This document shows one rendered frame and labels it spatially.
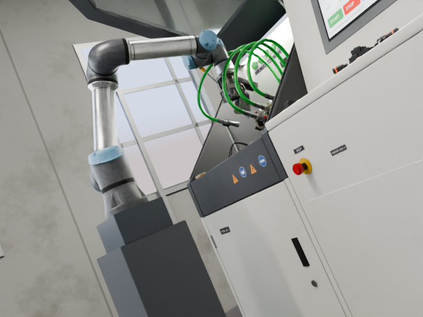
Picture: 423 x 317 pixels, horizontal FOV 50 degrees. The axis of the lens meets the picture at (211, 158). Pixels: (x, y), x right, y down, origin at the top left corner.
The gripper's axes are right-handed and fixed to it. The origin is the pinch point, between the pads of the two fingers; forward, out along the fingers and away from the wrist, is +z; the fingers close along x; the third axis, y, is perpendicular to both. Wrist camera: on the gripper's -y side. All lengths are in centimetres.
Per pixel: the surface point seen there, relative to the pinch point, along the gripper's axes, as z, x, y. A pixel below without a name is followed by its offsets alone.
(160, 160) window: -24, -169, -30
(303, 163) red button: 29, 45, 23
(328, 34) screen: -6, 52, -3
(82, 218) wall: -2, -164, 43
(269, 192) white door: 33.2, 22.1, 22.5
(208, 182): 19.2, -14.9, 22.8
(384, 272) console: 65, 56, 22
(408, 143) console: 36, 81, 22
